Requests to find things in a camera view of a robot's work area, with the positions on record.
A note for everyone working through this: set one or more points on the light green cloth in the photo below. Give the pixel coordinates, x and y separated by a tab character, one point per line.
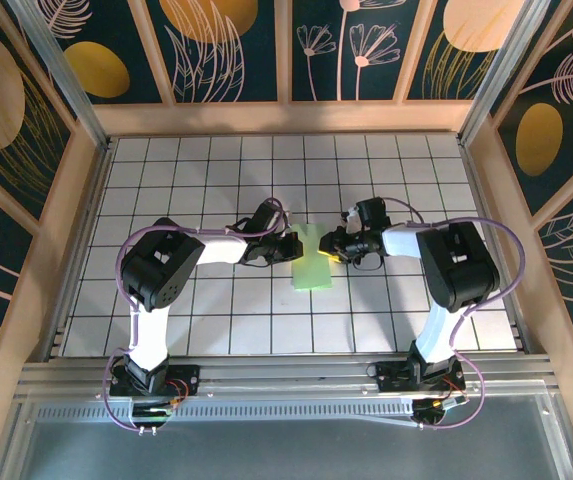
311	275

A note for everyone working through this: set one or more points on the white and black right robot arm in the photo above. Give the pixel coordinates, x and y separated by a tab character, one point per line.
436	330

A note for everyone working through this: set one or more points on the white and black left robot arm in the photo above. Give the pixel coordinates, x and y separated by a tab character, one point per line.
151	335

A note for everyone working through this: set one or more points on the grey metal sheet panel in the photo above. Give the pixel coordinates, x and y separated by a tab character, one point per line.
286	450

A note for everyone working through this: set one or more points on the long aluminium mounting rail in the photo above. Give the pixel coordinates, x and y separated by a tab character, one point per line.
286	372

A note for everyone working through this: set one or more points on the wooden enclosure ledge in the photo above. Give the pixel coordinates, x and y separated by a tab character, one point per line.
286	119

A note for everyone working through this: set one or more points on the aluminium side rail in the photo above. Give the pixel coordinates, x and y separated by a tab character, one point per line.
96	190
472	170

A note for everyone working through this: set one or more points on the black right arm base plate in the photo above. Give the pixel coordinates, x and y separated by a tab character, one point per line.
391	376

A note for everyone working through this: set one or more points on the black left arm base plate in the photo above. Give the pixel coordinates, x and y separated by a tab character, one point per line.
188	376

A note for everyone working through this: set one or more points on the aluminium corner post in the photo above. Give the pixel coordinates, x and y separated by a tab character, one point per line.
507	70
59	70

